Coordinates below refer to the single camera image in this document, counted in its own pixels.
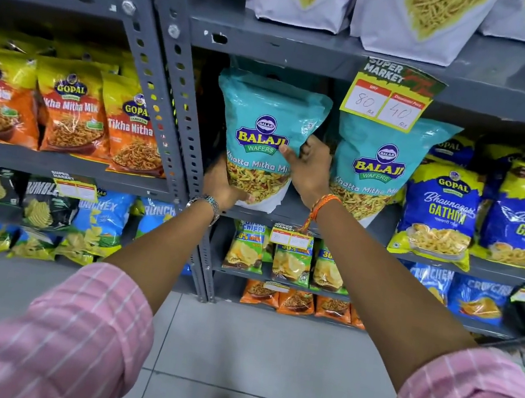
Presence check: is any person's left hand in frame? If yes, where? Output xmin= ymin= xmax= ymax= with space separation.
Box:
xmin=198 ymin=150 xmax=261 ymax=216

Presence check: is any person's right hand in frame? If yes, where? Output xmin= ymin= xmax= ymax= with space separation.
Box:
xmin=270 ymin=130 xmax=341 ymax=212

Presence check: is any teal snack mix packet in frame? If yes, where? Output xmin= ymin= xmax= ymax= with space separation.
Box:
xmin=321 ymin=104 xmax=464 ymax=241
xmin=198 ymin=66 xmax=336 ymax=221

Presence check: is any person's right forearm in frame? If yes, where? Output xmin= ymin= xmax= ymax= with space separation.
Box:
xmin=286 ymin=196 xmax=498 ymax=398

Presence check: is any person's left forearm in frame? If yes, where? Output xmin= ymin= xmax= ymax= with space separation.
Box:
xmin=94 ymin=188 xmax=222 ymax=323

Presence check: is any green chips packet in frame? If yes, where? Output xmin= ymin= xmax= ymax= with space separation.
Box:
xmin=308 ymin=239 xmax=356 ymax=297
xmin=270 ymin=231 xmax=317 ymax=289
xmin=222 ymin=219 xmax=272 ymax=276

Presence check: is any orange wrist thread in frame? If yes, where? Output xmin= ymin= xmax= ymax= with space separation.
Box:
xmin=299 ymin=190 xmax=344 ymax=239

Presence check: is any light blue chips packet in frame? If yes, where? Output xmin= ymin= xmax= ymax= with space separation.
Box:
xmin=67 ymin=185 xmax=137 ymax=262
xmin=128 ymin=195 xmax=178 ymax=245

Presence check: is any small orange snack packet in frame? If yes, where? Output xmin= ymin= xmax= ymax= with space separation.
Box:
xmin=239 ymin=278 xmax=283 ymax=310
xmin=346 ymin=305 xmax=370 ymax=331
xmin=275 ymin=287 xmax=318 ymax=320
xmin=312 ymin=295 xmax=355 ymax=326

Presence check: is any large yellow green price tag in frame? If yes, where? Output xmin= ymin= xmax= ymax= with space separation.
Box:
xmin=338 ymin=53 xmax=450 ymax=138

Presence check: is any dark blue chips packet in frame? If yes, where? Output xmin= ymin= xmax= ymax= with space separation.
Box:
xmin=396 ymin=259 xmax=456 ymax=307
xmin=444 ymin=272 xmax=515 ymax=328

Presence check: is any row of orange yellow packets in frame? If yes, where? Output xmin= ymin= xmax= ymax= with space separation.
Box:
xmin=0 ymin=28 xmax=185 ymax=182

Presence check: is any pink striped left sleeve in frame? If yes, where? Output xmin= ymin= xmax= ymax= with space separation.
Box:
xmin=0 ymin=245 xmax=166 ymax=398

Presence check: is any silver wrist bracelet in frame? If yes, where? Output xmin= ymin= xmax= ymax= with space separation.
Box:
xmin=183 ymin=192 xmax=224 ymax=228

